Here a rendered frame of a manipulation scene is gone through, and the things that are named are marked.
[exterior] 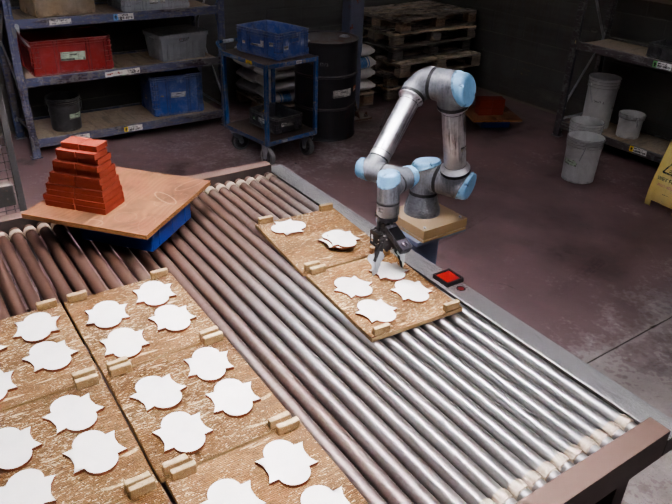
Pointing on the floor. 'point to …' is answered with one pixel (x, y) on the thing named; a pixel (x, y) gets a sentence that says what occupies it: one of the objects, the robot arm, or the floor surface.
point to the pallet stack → (416, 41)
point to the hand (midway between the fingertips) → (389, 270)
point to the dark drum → (329, 84)
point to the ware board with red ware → (491, 112)
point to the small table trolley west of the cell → (243, 130)
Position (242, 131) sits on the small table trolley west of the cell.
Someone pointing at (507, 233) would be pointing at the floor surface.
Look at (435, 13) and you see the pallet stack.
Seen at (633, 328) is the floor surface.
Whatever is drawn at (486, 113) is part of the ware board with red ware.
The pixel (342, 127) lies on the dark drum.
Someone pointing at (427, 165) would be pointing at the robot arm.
